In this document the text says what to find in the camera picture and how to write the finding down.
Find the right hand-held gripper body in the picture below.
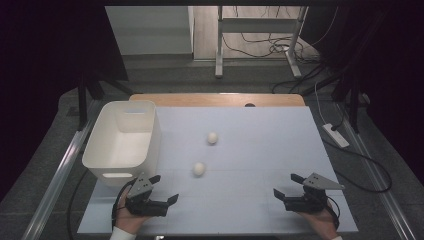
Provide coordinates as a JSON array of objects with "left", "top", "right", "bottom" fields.
[{"left": 284, "top": 172, "right": 346, "bottom": 215}]

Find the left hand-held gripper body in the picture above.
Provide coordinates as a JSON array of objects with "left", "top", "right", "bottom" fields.
[{"left": 124, "top": 172, "right": 170, "bottom": 218}]

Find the white plastic bin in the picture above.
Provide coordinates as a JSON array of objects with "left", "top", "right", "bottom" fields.
[{"left": 81, "top": 100, "right": 163, "bottom": 187}]

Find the person's left hand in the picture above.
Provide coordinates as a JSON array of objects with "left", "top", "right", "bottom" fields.
[{"left": 114, "top": 194, "right": 152, "bottom": 235}]

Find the person's right hand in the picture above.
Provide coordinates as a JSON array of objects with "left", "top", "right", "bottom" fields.
[{"left": 297, "top": 199, "right": 340, "bottom": 240}]

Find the white foam board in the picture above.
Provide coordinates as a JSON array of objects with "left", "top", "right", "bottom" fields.
[{"left": 77, "top": 105, "right": 359, "bottom": 235}]

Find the white power strip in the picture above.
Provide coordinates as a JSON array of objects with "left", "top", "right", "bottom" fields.
[{"left": 321, "top": 123, "right": 351, "bottom": 149}]

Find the black metal stand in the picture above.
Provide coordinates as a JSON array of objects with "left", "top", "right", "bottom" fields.
[
  {"left": 301, "top": 71, "right": 364, "bottom": 134},
  {"left": 76, "top": 71, "right": 135, "bottom": 132}
]

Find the white cabinet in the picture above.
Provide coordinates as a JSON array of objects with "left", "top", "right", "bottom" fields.
[{"left": 105, "top": 5, "right": 195, "bottom": 56}]

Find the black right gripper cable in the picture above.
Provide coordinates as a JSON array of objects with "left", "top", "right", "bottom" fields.
[{"left": 325, "top": 195, "right": 342, "bottom": 231}]

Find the metal floor rail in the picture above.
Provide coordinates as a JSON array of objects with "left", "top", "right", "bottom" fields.
[
  {"left": 334, "top": 102, "right": 418, "bottom": 240},
  {"left": 21, "top": 99, "right": 103, "bottom": 240}
]

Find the black power strip cable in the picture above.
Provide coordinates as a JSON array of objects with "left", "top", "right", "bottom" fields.
[{"left": 321, "top": 138, "right": 393, "bottom": 194}]

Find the tangle of floor cables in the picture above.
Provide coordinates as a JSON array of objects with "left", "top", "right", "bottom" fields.
[{"left": 221, "top": 5, "right": 339, "bottom": 95}]

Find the white metal desk frame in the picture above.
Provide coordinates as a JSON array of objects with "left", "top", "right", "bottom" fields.
[{"left": 214, "top": 5, "right": 310, "bottom": 80}]

